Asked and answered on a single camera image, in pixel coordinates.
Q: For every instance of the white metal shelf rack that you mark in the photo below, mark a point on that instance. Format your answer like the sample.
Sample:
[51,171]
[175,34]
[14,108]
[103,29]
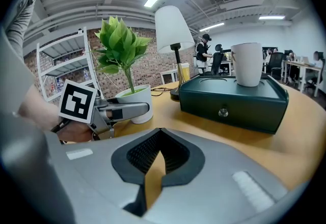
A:
[67,63]

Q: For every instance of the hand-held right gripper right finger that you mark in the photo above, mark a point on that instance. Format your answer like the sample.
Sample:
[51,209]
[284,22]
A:
[216,172]

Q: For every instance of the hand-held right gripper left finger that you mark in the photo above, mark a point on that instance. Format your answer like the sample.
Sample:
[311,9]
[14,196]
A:
[91,167]

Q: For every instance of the black office chair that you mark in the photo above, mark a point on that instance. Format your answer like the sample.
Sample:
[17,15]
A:
[276,63]
[217,62]

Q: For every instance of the dark green drawer box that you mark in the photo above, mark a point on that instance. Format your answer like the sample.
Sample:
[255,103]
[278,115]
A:
[229,103]

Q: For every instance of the small white table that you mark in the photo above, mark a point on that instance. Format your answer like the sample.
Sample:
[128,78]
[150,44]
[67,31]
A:
[168,74]

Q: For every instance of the white cup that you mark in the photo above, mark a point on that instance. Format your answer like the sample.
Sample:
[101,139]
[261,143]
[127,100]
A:
[248,65]

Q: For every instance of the person's gray shirt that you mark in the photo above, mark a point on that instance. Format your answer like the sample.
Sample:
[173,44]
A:
[15,65]

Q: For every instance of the white shade table lamp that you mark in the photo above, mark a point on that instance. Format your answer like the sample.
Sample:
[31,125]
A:
[172,29]

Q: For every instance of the white office desk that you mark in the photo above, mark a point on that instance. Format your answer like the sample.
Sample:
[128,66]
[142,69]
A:
[303,70]

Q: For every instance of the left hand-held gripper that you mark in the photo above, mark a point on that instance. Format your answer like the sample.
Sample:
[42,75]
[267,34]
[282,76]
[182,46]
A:
[76,102]

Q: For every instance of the person's left forearm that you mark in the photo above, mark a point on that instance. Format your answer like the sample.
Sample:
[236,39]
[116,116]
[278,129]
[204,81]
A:
[40,108]

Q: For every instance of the green potted plant white pot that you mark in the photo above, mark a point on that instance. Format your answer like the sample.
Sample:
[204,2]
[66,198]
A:
[119,44]

